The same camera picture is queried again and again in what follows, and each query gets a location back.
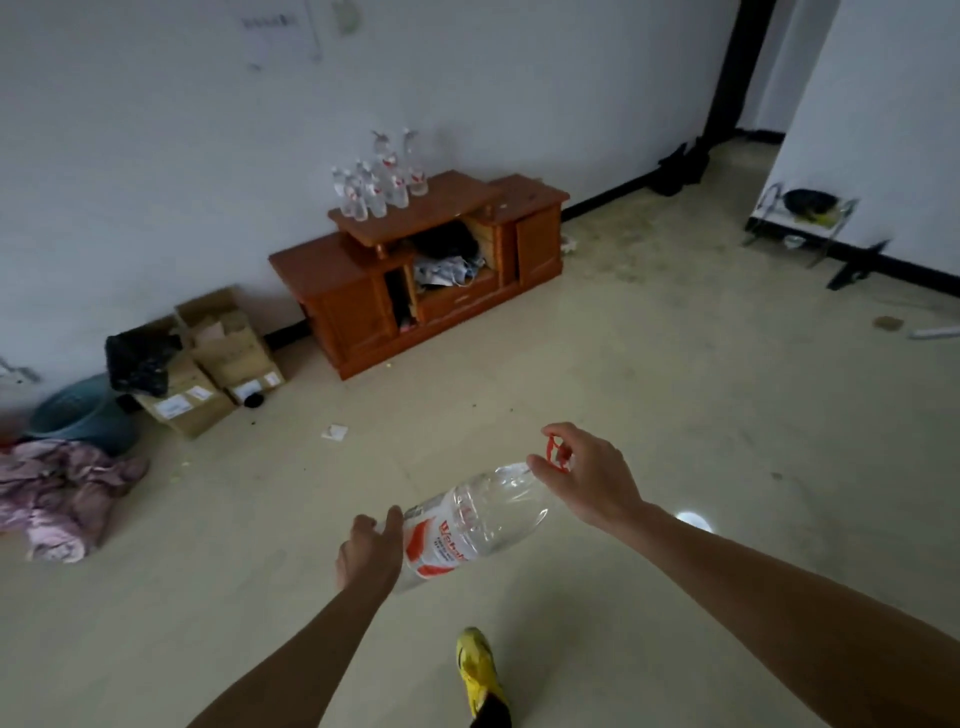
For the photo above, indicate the person's right hand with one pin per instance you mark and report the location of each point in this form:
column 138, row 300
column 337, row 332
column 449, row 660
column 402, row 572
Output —
column 600, row 484

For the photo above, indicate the person's left hand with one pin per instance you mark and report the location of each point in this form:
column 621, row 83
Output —
column 369, row 559

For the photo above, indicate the person's left thumb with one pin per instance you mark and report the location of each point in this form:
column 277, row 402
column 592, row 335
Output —
column 394, row 527

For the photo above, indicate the person's right thumb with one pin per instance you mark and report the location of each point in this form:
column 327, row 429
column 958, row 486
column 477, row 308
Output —
column 546, row 472

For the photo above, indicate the large clear red-label bottle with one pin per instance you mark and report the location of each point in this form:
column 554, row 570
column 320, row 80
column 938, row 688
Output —
column 480, row 517

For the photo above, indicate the person's left forearm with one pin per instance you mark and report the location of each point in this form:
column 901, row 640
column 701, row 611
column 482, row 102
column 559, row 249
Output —
column 300, row 667

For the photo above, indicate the person's right forearm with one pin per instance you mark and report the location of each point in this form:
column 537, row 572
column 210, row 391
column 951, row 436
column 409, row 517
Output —
column 787, row 615

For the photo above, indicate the white paper scrap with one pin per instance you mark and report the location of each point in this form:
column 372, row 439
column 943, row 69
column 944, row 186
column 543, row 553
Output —
column 335, row 432

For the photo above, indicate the yellow shoe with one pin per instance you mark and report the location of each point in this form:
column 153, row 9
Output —
column 477, row 666

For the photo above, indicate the small black round object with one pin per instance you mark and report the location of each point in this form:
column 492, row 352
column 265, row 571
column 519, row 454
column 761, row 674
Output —
column 253, row 400

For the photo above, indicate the dark trouser leg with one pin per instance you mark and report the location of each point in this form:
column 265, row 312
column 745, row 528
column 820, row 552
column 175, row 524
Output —
column 492, row 714

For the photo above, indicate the white grey crumpled clothes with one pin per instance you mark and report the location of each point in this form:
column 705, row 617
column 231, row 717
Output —
column 448, row 271

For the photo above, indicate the white crumpled litter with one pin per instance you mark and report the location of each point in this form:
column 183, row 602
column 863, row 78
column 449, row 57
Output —
column 568, row 245

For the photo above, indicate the brown wooden TV cabinet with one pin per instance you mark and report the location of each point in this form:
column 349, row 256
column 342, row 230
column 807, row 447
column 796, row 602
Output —
column 352, row 300

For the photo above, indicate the labelled cardboard box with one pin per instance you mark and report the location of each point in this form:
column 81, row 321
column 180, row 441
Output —
column 191, row 409

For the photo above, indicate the open cardboard box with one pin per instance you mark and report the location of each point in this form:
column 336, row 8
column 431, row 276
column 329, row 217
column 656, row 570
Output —
column 236, row 352

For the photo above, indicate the black plastic bag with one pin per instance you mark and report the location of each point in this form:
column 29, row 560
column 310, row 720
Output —
column 141, row 361

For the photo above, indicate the small clear water bottle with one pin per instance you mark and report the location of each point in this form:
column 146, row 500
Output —
column 357, row 201
column 341, row 189
column 373, row 193

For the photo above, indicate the tall clear water bottle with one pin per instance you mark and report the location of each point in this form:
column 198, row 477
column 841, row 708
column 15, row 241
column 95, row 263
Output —
column 391, row 176
column 415, row 171

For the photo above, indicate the black shoes pile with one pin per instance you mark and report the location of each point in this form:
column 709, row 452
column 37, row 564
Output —
column 679, row 169

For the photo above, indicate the pink crumpled cloth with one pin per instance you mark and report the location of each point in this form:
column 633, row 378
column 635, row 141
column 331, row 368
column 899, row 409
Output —
column 64, row 495

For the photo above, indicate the grey-blue plastic basin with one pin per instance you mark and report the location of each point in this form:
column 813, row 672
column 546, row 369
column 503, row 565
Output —
column 79, row 416

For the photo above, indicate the small white cup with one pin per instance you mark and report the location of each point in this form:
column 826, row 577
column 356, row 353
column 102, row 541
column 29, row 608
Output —
column 794, row 241

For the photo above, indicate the brown flat floor scrap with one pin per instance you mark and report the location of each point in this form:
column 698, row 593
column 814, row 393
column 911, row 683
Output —
column 888, row 323

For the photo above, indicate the black bowl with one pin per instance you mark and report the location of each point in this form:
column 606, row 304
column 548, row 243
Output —
column 810, row 201

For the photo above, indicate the white tube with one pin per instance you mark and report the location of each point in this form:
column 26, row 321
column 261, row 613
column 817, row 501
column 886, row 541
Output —
column 934, row 332

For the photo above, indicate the black door frame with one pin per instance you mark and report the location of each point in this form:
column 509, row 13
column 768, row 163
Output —
column 739, row 67

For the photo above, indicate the white paper sheet on wall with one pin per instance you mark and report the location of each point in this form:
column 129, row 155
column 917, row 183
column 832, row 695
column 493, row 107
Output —
column 277, row 34

